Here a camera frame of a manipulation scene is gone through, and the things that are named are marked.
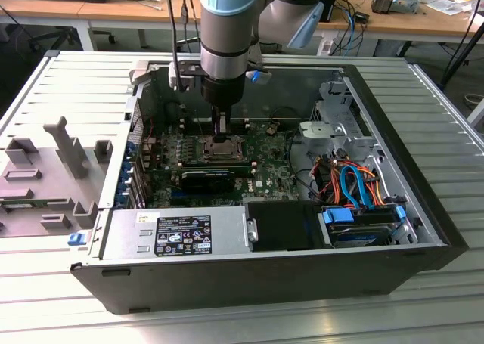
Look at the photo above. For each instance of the black tripod leg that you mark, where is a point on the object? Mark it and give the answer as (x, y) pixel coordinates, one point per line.
(460, 56)

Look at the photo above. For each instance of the black case fan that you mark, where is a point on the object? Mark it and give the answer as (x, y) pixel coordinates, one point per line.
(174, 111)

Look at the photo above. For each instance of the grey desktop device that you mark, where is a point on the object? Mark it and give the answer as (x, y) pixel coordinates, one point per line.
(397, 4)

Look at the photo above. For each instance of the wooden office desk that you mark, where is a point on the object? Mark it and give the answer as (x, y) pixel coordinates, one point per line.
(113, 9)
(416, 22)

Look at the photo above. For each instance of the grey parts rack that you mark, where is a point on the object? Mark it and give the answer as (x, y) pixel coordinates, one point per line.
(45, 177)

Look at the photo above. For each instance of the pale blue teach pendant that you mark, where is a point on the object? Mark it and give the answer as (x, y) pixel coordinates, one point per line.
(308, 26)

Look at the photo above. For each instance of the silver CPU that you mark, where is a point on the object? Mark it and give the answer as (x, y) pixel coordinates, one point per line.
(224, 149)

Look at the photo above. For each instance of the green motherboard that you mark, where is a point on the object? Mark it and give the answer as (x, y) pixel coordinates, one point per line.
(272, 166)

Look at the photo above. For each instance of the black box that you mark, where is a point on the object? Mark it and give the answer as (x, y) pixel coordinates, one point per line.
(329, 4)

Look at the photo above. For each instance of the green RAM stick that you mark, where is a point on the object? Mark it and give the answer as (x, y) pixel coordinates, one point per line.
(215, 167)
(19, 205)

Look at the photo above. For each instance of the hard disk in blue carrier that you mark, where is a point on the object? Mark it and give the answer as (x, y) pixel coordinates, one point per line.
(338, 217)

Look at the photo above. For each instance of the white power strip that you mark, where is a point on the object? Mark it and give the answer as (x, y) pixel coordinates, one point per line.
(324, 48)

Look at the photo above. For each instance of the CPU socket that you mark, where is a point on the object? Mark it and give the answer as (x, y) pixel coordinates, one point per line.
(227, 158)

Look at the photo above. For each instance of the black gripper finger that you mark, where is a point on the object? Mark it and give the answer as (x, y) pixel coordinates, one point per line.
(216, 126)

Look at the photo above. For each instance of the white paper sheets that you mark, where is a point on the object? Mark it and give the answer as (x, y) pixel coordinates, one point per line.
(448, 5)

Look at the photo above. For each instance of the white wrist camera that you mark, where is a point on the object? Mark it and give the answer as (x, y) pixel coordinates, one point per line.
(173, 75)
(261, 77)

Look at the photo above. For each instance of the black PC case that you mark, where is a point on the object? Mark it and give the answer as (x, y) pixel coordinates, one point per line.
(246, 283)

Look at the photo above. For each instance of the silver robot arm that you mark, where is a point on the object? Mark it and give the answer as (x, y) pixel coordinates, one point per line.
(225, 38)

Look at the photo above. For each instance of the black office chair base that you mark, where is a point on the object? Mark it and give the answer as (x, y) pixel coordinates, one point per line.
(49, 38)

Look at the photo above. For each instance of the silver power supply unit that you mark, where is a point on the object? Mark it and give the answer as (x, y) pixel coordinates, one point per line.
(125, 242)

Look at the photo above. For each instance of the metal drive cage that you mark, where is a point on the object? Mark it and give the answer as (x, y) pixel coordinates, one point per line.
(321, 130)

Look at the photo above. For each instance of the black plastic shroud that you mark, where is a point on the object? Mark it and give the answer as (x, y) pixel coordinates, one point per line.
(283, 227)

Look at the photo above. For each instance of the black graphics card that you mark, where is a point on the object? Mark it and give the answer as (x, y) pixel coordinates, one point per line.
(208, 183)

